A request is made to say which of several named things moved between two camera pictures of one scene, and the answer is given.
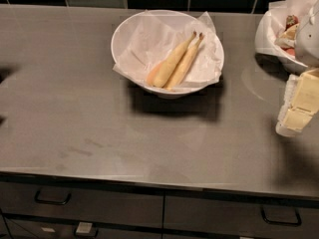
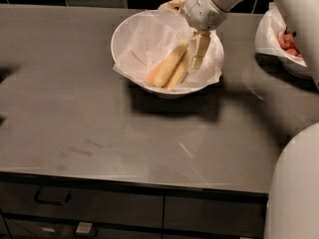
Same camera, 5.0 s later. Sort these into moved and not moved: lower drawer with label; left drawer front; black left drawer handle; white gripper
Moved: white gripper
Not moved: left drawer front; black left drawer handle; lower drawer with label
